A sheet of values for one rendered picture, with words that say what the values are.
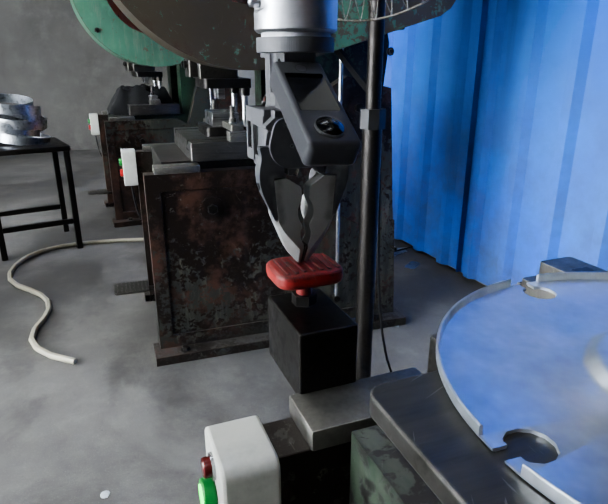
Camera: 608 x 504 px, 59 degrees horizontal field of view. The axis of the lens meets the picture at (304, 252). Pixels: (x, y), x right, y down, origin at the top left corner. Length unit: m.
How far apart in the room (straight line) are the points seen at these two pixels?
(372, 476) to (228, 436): 0.13
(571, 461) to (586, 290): 0.20
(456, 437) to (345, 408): 0.26
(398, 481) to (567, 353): 0.17
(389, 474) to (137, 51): 2.93
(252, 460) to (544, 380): 0.26
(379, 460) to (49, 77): 6.47
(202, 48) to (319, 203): 1.01
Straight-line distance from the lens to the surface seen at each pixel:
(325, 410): 0.51
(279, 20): 0.49
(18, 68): 6.77
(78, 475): 1.51
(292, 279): 0.51
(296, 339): 0.51
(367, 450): 0.46
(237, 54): 1.50
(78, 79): 6.75
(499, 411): 0.28
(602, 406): 0.31
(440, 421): 0.27
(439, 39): 2.70
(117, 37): 3.19
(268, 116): 0.51
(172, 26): 1.48
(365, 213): 1.17
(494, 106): 2.37
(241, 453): 0.49
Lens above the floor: 0.94
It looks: 19 degrees down
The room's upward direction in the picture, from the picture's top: straight up
